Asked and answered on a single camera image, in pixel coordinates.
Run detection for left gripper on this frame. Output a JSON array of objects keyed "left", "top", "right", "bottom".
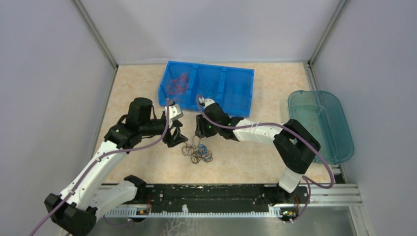
[{"left": 140, "top": 115, "right": 188, "bottom": 147}]

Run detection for orange and blue cables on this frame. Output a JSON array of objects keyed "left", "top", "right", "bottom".
[{"left": 181, "top": 135, "right": 214, "bottom": 165}]

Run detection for orange cable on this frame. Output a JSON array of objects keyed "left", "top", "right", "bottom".
[{"left": 167, "top": 71, "right": 191, "bottom": 103}]

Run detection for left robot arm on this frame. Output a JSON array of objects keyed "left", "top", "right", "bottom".
[{"left": 44, "top": 97, "right": 187, "bottom": 236}]

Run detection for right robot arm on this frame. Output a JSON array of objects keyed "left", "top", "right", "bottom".
[{"left": 195, "top": 99, "right": 321, "bottom": 203}]

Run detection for blue three-compartment plastic bin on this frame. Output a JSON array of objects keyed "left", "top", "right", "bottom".
[{"left": 158, "top": 61, "right": 255, "bottom": 118}]

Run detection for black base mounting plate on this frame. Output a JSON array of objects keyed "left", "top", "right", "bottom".
[{"left": 129, "top": 184, "right": 308, "bottom": 213}]

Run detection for teal translucent plastic tray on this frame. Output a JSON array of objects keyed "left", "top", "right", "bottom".
[{"left": 288, "top": 90, "right": 354, "bottom": 165}]

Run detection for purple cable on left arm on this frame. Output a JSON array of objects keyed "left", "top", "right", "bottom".
[{"left": 29, "top": 97, "right": 172, "bottom": 236}]

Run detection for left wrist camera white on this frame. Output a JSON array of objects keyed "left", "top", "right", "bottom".
[{"left": 165, "top": 100, "right": 184, "bottom": 121}]

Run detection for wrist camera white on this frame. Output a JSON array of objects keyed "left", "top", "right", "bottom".
[
  {"left": 198, "top": 97, "right": 215, "bottom": 110},
  {"left": 165, "top": 100, "right": 184, "bottom": 121}
]

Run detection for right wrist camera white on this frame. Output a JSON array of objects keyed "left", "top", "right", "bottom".
[{"left": 198, "top": 97, "right": 215, "bottom": 110}]

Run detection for white slotted cable duct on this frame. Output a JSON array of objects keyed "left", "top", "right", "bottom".
[{"left": 105, "top": 205, "right": 283, "bottom": 218}]

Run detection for aluminium frame rail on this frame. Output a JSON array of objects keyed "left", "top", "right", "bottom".
[{"left": 66, "top": 184, "right": 364, "bottom": 207}]

